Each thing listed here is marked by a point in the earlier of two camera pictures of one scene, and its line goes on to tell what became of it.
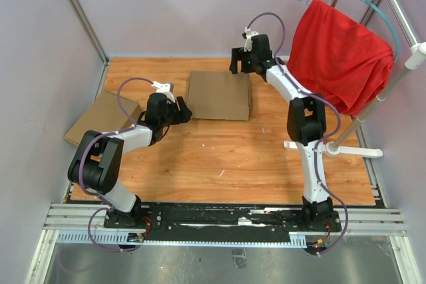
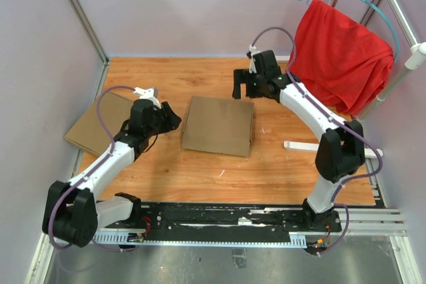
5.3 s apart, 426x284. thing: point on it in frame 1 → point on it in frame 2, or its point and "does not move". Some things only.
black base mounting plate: x=223 y=221 does not move
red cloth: x=339 y=60 does not move
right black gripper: x=238 y=54 → x=243 y=76
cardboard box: x=218 y=95 → x=218 y=125
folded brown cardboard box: x=105 y=116 does not move
